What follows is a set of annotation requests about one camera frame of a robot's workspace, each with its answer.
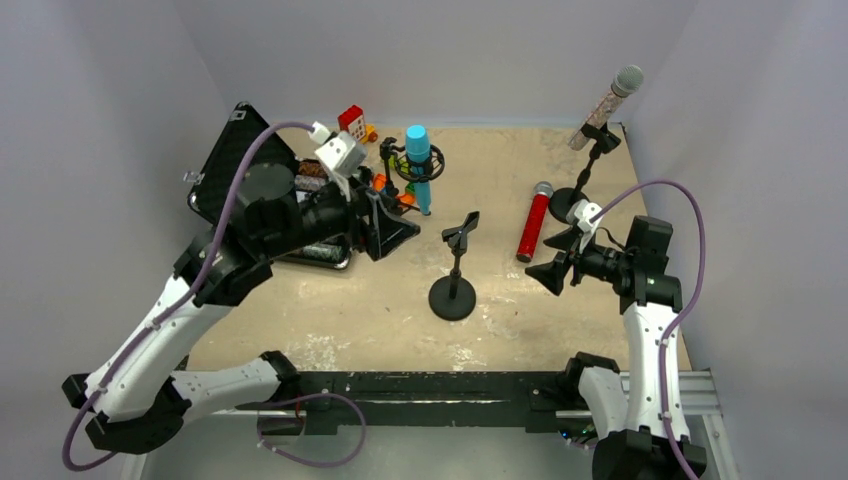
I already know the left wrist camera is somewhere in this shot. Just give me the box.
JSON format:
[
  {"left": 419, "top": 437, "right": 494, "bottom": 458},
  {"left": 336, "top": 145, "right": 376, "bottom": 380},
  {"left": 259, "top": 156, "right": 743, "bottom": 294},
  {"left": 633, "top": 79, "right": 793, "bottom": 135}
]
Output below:
[{"left": 310, "top": 123, "right": 367, "bottom": 201}]

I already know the tall black mic stand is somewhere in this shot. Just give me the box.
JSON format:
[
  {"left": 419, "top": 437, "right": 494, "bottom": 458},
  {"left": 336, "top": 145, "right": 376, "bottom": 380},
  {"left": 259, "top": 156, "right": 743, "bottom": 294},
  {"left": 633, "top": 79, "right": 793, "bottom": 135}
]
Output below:
[{"left": 428, "top": 211, "right": 480, "bottom": 321}]

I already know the black poker chip case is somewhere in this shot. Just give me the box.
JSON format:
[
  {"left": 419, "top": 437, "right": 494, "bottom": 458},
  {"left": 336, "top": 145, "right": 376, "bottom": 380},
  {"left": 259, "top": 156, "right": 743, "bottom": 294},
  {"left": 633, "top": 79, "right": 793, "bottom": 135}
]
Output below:
[{"left": 184, "top": 101, "right": 352, "bottom": 272}]

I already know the red toy block house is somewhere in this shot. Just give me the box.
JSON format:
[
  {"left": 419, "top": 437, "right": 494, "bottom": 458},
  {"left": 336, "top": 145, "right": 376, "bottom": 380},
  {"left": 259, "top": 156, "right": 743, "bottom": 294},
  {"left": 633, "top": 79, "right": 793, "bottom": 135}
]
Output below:
[{"left": 337, "top": 104, "right": 378, "bottom": 144}]

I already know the silver glitter microphone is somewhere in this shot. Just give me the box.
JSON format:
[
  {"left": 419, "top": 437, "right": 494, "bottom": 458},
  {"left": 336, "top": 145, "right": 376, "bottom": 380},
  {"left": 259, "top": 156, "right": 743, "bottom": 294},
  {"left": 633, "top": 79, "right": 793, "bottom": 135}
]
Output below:
[{"left": 567, "top": 65, "right": 644, "bottom": 151}]

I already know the black round-base mic stand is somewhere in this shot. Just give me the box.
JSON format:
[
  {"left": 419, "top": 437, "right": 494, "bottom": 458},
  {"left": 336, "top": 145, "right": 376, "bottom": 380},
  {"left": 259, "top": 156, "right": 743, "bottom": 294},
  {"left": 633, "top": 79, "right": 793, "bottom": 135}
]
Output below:
[{"left": 548, "top": 123, "right": 621, "bottom": 223}]

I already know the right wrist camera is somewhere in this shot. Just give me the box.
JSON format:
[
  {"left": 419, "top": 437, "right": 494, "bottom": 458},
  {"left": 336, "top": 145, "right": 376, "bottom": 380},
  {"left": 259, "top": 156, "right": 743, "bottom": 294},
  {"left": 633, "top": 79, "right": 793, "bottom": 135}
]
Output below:
[{"left": 567, "top": 199, "right": 603, "bottom": 253}]

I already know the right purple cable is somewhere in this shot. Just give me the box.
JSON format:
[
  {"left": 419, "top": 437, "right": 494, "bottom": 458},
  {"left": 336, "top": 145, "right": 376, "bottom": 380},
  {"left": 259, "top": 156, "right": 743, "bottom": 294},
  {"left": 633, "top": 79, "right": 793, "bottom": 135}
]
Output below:
[{"left": 589, "top": 178, "right": 708, "bottom": 480}]

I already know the red glitter microphone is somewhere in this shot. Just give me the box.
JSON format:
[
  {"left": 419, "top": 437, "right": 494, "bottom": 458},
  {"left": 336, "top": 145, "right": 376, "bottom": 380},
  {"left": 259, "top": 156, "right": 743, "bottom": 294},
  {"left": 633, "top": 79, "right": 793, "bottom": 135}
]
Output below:
[{"left": 516, "top": 181, "right": 554, "bottom": 263}]

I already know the black base frame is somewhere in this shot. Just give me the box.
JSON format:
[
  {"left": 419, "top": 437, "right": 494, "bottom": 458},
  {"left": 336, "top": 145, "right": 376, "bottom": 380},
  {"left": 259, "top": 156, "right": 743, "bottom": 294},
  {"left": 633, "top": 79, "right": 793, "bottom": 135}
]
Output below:
[{"left": 178, "top": 369, "right": 723, "bottom": 439}]

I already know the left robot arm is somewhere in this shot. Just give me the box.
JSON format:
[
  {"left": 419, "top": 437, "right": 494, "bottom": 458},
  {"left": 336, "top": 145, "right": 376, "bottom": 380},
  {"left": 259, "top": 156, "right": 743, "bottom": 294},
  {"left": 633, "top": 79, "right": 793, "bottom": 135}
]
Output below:
[{"left": 63, "top": 163, "right": 420, "bottom": 455}]

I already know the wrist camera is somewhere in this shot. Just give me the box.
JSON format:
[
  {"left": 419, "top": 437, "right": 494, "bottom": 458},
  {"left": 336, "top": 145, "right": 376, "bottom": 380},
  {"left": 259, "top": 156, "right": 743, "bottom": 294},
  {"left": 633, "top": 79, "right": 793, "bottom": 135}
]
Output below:
[
  {"left": 310, "top": 123, "right": 367, "bottom": 201},
  {"left": 567, "top": 199, "right": 603, "bottom": 253}
]

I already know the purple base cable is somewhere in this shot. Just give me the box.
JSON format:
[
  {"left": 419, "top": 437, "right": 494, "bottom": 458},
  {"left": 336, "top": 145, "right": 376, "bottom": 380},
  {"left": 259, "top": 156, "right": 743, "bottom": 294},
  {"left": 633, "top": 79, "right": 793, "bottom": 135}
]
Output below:
[{"left": 256, "top": 393, "right": 368, "bottom": 469}]

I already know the blue toy microphone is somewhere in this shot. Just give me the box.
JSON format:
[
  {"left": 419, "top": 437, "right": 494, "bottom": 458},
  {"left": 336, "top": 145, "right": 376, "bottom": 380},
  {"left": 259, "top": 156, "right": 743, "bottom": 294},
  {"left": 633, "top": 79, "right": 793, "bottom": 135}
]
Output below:
[{"left": 405, "top": 125, "right": 432, "bottom": 216}]

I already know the tripod shock-mount mic stand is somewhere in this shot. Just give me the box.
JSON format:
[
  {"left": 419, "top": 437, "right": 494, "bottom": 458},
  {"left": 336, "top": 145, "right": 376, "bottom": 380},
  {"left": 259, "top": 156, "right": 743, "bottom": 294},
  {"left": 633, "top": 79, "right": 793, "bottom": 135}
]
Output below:
[{"left": 378, "top": 137, "right": 445, "bottom": 188}]

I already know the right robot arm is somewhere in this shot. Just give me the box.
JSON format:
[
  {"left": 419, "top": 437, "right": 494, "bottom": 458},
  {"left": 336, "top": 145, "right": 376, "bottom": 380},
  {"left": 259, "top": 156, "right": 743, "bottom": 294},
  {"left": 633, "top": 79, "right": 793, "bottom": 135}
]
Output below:
[{"left": 525, "top": 215, "right": 708, "bottom": 479}]

